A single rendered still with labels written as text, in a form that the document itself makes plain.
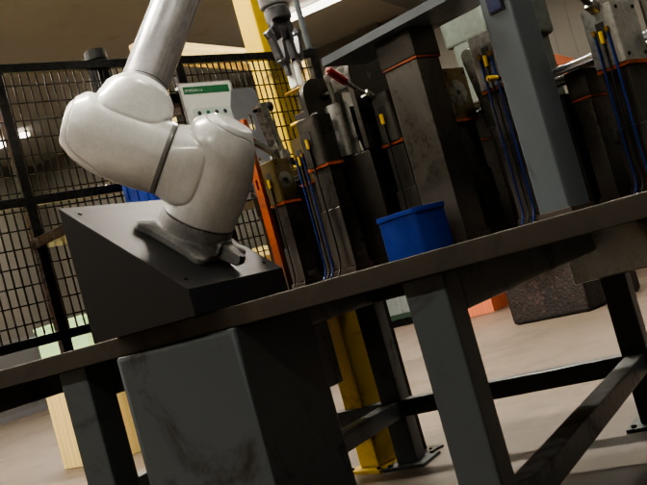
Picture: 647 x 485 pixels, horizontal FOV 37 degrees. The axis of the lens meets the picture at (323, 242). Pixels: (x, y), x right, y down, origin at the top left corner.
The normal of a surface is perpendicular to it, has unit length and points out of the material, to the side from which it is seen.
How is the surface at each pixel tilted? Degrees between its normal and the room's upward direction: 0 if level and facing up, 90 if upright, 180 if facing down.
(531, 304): 90
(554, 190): 90
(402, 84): 90
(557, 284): 90
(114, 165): 123
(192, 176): 107
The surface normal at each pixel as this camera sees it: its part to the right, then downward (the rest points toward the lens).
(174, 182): -0.08, 0.40
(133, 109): 0.29, -0.34
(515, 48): -0.72, 0.17
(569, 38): -0.46, 0.09
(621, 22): 0.64, -0.21
